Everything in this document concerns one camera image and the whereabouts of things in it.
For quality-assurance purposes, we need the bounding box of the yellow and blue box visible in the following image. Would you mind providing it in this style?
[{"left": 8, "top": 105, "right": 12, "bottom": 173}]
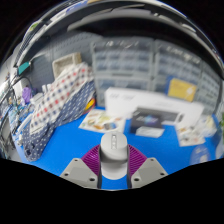
[{"left": 167, "top": 77, "right": 198, "bottom": 103}]

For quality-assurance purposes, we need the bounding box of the red blue checked white cloth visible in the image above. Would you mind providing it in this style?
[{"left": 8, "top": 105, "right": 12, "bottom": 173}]
[{"left": 29, "top": 63, "right": 94, "bottom": 134}]

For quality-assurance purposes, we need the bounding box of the small black box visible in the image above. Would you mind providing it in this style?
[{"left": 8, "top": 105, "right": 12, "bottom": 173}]
[{"left": 129, "top": 111, "right": 166, "bottom": 138}]

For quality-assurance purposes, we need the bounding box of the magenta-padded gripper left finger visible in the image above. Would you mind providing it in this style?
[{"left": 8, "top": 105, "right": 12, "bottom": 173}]
[{"left": 59, "top": 144, "right": 103, "bottom": 190}]

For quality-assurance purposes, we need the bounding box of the white computer mouse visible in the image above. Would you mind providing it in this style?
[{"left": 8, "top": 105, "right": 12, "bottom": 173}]
[{"left": 99, "top": 131, "right": 129, "bottom": 181}]

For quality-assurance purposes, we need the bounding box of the white blue glove box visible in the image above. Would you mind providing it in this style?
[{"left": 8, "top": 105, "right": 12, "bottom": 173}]
[{"left": 196, "top": 114, "right": 219, "bottom": 138}]

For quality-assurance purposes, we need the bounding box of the long white keyboard box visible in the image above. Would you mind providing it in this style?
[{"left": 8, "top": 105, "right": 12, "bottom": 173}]
[{"left": 104, "top": 87, "right": 205, "bottom": 126}]

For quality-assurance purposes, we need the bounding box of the navy white-dotted cloth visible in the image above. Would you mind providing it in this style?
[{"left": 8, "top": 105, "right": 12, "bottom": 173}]
[{"left": 21, "top": 79, "right": 98, "bottom": 163}]

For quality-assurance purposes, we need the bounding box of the teal box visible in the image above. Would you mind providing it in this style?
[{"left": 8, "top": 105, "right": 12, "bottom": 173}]
[{"left": 17, "top": 60, "right": 32, "bottom": 76}]

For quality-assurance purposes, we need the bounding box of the cream plastic basket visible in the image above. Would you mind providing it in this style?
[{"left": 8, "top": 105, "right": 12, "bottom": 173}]
[{"left": 52, "top": 52, "right": 83, "bottom": 79}]

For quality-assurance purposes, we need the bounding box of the purple plastic object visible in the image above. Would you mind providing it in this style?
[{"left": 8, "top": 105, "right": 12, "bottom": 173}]
[{"left": 21, "top": 85, "right": 34, "bottom": 105}]

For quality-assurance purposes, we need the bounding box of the grey wall shelf unit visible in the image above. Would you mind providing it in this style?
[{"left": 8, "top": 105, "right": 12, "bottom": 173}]
[{"left": 14, "top": 0, "right": 224, "bottom": 68}]

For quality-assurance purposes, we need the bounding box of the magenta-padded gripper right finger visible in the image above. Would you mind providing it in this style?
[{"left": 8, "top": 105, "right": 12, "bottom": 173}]
[{"left": 126, "top": 144, "right": 169, "bottom": 190}]

